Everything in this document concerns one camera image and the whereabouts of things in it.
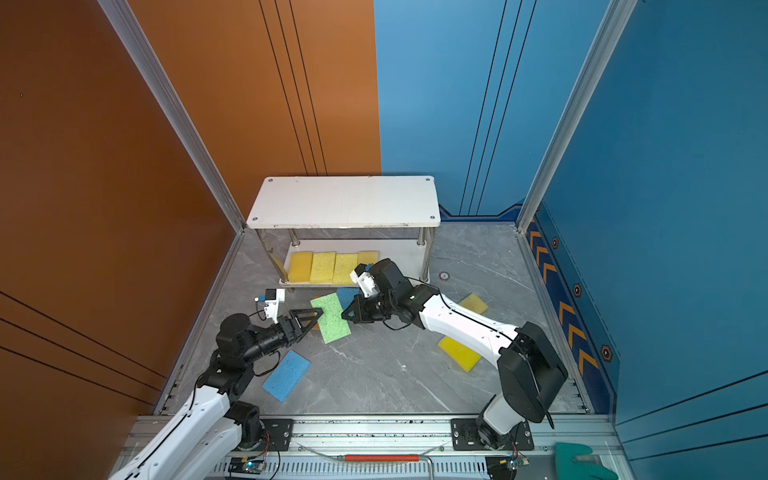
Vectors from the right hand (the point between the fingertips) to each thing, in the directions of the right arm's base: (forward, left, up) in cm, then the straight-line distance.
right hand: (340, 316), depth 75 cm
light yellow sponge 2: (+24, +3, -10) cm, 26 cm away
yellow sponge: (-3, -34, -19) cm, 39 cm away
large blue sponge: (-9, +16, -16) cm, 24 cm away
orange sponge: (-1, +6, +3) cm, 7 cm away
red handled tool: (-27, -10, -19) cm, 35 cm away
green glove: (-30, -53, -17) cm, 63 cm away
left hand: (0, +5, +1) cm, 5 cm away
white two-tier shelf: (+48, +17, -17) cm, 54 cm away
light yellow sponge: (+23, +10, -9) cm, 26 cm away
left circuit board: (-29, +22, -19) cm, 41 cm away
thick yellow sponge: (+23, +17, -9) cm, 30 cm away
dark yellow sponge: (+27, -5, -9) cm, 29 cm away
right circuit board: (-29, -41, -19) cm, 53 cm away
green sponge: (-2, +2, 0) cm, 3 cm away
